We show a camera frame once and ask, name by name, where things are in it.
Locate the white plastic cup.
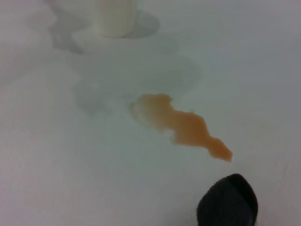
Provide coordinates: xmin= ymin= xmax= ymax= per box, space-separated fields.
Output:
xmin=90 ymin=0 xmax=137 ymax=38

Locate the dark blue rag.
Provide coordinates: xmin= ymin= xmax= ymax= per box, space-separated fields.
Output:
xmin=197 ymin=173 xmax=259 ymax=226

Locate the brown water stain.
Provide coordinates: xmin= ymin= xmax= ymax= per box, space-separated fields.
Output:
xmin=131 ymin=93 xmax=233 ymax=163

